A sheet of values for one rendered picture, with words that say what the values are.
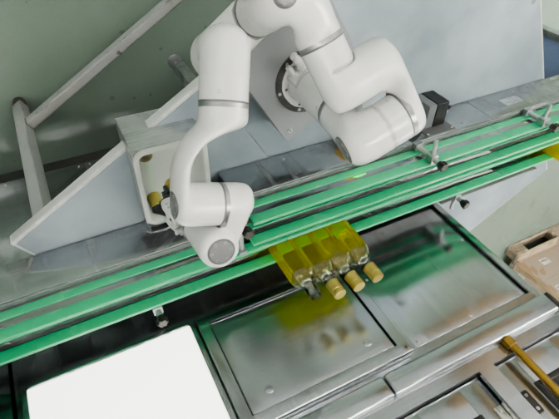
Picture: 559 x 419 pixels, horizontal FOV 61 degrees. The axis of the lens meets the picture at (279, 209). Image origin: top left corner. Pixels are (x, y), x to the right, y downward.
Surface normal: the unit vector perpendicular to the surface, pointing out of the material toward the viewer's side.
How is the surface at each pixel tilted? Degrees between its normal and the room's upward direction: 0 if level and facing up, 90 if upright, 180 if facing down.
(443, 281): 90
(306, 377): 90
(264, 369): 90
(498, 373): 90
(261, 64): 5
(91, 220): 0
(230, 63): 32
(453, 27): 0
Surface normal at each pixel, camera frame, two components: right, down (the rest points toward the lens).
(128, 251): 0.02, -0.74
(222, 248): 0.45, 0.39
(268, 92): 0.40, 0.59
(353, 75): 0.06, 0.15
